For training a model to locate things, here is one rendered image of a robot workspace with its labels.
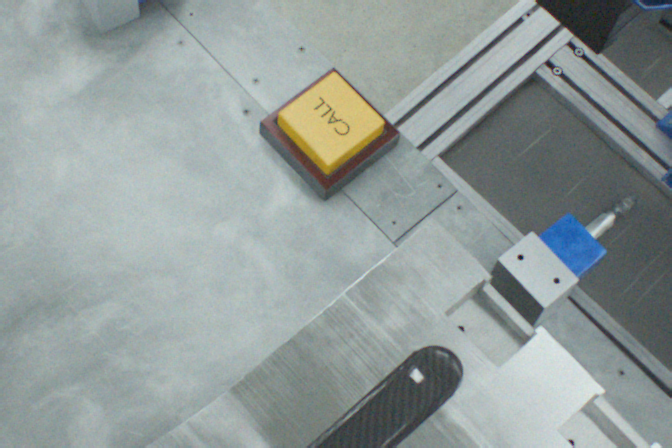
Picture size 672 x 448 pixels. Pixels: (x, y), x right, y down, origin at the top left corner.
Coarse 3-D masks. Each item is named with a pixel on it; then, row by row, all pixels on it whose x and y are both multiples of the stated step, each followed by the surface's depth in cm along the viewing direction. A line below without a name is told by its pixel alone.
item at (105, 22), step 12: (84, 0) 105; (96, 0) 101; (108, 0) 102; (120, 0) 103; (132, 0) 104; (144, 0) 105; (96, 12) 103; (108, 12) 103; (120, 12) 104; (132, 12) 105; (96, 24) 105; (108, 24) 105; (120, 24) 106
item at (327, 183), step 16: (320, 80) 103; (272, 112) 101; (272, 128) 101; (384, 128) 102; (288, 144) 100; (384, 144) 101; (304, 160) 100; (352, 160) 100; (320, 176) 99; (336, 176) 99
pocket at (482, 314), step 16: (480, 288) 91; (464, 304) 91; (480, 304) 91; (496, 304) 90; (464, 320) 91; (480, 320) 91; (496, 320) 91; (512, 320) 90; (480, 336) 90; (496, 336) 91; (512, 336) 91; (528, 336) 90; (496, 352) 90; (512, 352) 90
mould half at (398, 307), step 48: (432, 240) 90; (384, 288) 89; (432, 288) 89; (336, 336) 87; (384, 336) 87; (432, 336) 87; (240, 384) 86; (288, 384) 86; (336, 384) 86; (480, 384) 86; (528, 384) 86; (576, 384) 87; (192, 432) 83; (240, 432) 84; (288, 432) 85; (432, 432) 85; (480, 432) 85; (528, 432) 85
